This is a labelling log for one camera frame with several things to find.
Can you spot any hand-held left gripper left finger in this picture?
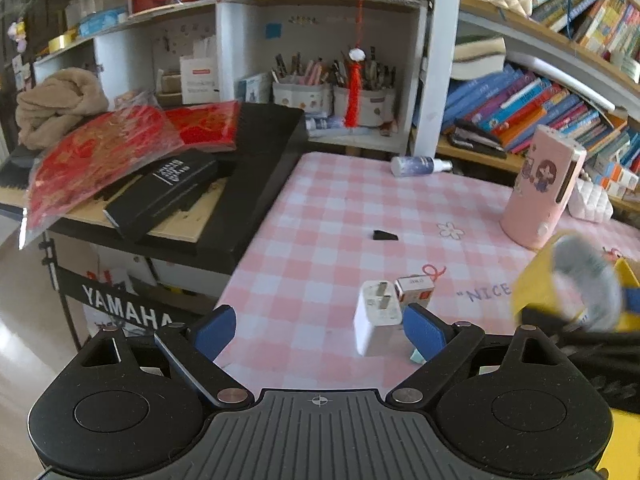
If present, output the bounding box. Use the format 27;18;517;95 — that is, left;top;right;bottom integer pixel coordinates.
75;305;253;411

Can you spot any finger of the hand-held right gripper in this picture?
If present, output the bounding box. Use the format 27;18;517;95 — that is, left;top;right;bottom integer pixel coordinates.
517;306;640;348

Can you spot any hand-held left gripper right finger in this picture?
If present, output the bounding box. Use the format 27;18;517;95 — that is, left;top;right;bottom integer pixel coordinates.
385;304;581;406

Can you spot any white charger plug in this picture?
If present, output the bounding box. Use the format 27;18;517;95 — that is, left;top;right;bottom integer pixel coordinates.
353;280;404;357

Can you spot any yellow cardboard box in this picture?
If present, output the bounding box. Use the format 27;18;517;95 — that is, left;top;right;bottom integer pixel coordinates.
597;257;640;480

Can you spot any small white orange box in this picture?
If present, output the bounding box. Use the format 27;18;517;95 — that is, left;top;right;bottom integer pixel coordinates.
394;275;434;313

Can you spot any white cardboard box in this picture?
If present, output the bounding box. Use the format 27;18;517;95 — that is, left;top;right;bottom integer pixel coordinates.
82;251;222;333

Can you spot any black keyboard stand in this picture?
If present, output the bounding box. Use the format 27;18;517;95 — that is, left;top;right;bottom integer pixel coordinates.
39;234;177;353

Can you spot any pink cartoon print container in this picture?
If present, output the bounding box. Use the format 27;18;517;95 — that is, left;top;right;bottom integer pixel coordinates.
500;126;587;251

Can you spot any pink checkered tablecloth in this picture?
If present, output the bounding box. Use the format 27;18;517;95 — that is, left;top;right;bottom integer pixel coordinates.
212;151;640;376

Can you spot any white orange medicine box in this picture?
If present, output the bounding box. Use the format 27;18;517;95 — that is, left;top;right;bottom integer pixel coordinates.
597;180;632;200
602;160;640;192

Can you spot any black flat box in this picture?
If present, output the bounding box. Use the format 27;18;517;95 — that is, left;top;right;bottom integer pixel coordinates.
103;149;221;242

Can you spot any blue white spray bottle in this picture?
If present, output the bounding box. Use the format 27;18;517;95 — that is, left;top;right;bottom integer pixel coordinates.
390;155;454;179

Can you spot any black electronic keyboard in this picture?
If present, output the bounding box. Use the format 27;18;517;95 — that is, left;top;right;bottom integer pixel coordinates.
0;102;307;277

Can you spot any red paper packet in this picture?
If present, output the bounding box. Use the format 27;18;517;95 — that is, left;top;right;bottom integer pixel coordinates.
164;100;242;152

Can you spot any black stapler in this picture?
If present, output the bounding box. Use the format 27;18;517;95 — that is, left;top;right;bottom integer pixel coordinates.
446;119;509;159

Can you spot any large red decoration bag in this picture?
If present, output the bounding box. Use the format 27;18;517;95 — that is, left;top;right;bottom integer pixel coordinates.
19;105;185;250

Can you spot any row of leaning books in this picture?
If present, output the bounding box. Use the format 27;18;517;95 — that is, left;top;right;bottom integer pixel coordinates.
442;60;640;187

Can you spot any small blue white bottle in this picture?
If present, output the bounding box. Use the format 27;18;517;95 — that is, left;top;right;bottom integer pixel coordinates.
304;114;347;132

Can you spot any white pen holder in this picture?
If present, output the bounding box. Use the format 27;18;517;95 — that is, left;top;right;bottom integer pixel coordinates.
333;85;396;128
272;80;332;116

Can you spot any blue white small box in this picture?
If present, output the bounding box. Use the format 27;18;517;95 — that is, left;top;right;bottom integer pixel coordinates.
237;72;271;104

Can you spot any brown small box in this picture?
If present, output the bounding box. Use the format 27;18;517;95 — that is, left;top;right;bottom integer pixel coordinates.
155;72;184;106

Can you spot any white shelving unit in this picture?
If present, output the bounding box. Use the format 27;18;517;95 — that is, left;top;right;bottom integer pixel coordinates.
30;0;640;213

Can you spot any red tassel ornament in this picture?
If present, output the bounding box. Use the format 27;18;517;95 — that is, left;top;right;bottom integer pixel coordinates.
343;0;379;130

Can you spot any white red-label card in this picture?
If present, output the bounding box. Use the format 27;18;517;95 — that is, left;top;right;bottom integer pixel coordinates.
179;52;221;105

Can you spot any bunch of pens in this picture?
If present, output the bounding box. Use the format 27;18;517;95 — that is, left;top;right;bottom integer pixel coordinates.
271;51;331;86
331;52;397;92

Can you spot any beige towel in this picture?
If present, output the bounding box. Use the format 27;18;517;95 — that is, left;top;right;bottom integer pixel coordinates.
15;67;110;151

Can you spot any thick cream-paged book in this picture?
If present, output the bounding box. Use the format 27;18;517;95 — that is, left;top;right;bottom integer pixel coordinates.
452;35;507;81

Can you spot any row of upright books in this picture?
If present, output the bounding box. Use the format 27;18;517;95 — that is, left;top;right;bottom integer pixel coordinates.
529;0;640;62

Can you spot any gold ribbon roll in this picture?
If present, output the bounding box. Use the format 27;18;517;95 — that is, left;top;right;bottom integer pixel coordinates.
47;30;81;54

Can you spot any blue tissue packet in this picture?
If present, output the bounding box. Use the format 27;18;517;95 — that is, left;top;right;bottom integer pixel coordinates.
77;7;129;39

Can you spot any small pink doll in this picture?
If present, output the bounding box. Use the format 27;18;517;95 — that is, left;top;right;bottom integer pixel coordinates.
7;19;29;54

